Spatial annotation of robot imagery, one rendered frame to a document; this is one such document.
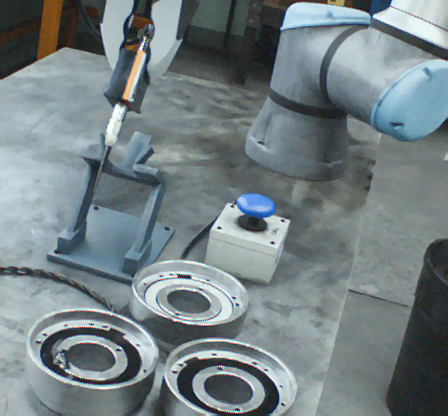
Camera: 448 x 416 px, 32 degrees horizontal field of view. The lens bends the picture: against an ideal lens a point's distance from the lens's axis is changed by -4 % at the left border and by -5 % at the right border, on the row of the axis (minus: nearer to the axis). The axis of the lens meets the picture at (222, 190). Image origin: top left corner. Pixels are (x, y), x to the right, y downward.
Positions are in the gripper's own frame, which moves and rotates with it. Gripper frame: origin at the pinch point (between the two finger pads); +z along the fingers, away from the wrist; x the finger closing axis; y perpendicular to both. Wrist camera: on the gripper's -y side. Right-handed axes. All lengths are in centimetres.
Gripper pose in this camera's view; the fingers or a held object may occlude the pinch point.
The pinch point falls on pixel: (133, 69)
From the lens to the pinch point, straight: 75.2
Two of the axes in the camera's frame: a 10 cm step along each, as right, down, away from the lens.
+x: -9.6, -2.6, 1.3
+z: -1.8, 8.9, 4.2
